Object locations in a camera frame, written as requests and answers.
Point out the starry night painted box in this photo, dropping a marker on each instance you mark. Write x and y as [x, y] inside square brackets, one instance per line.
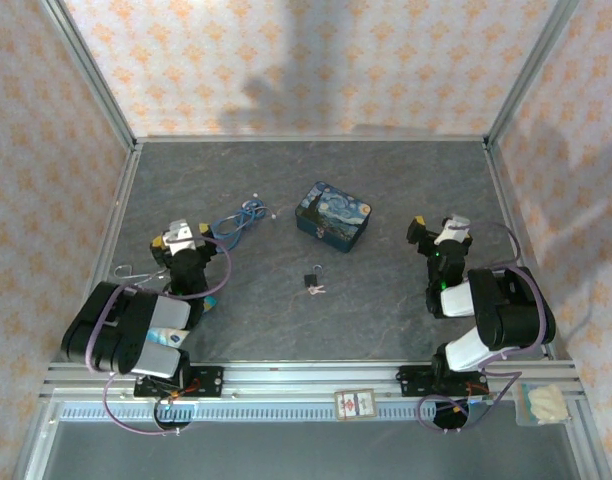
[333, 215]

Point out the small black padlock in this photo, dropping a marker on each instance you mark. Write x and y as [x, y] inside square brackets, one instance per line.
[311, 279]

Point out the small brass keys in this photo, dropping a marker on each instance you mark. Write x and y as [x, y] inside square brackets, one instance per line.
[317, 289]

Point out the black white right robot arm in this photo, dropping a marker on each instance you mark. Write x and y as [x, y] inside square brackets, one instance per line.
[511, 310]

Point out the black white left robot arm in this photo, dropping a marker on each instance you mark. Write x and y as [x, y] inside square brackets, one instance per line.
[111, 330]

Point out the blue white snack packet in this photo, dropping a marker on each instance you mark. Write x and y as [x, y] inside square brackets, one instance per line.
[167, 336]

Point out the plastic bag with white contents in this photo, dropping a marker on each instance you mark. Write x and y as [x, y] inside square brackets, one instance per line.
[543, 404]

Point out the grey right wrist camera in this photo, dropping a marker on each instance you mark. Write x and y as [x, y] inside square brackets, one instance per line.
[452, 227]

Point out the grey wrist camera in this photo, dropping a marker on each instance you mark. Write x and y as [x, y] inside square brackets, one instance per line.
[180, 237]
[452, 227]

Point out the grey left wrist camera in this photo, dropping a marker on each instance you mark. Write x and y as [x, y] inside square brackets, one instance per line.
[180, 237]

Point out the aluminium side rail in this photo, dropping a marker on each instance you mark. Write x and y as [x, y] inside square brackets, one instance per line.
[506, 200]
[118, 220]

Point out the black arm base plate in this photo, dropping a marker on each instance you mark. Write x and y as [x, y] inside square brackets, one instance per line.
[208, 381]
[413, 381]

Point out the thin aluminium wall rail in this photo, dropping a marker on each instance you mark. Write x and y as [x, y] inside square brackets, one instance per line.
[311, 137]

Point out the wide aluminium table rail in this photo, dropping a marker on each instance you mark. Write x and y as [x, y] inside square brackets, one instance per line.
[296, 375]

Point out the aluminium frame post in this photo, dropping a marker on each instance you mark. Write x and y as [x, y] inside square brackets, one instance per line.
[531, 70]
[93, 80]

